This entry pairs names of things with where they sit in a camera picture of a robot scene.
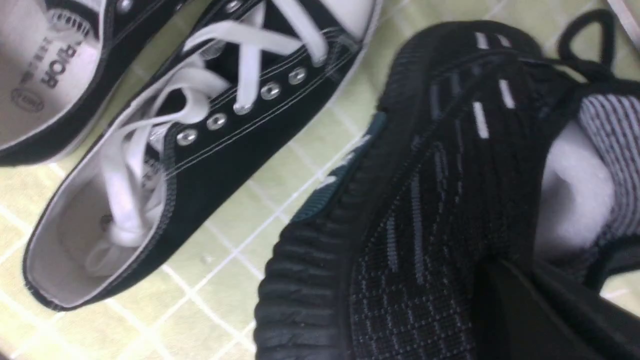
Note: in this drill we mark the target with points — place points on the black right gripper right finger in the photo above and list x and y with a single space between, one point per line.
605 328

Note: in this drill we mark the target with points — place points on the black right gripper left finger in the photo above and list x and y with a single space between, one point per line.
511 320

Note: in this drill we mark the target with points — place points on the black knit sneaker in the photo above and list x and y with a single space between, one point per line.
480 149

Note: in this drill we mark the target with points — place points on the green checkered tablecloth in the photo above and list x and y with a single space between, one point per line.
200 304

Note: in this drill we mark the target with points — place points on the black canvas sneaker right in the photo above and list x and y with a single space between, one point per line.
249 77

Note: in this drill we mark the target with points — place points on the black canvas sneaker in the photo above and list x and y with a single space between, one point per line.
60 60
249 77

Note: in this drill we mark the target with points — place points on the black canvas sneaker left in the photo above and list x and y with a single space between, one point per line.
60 60

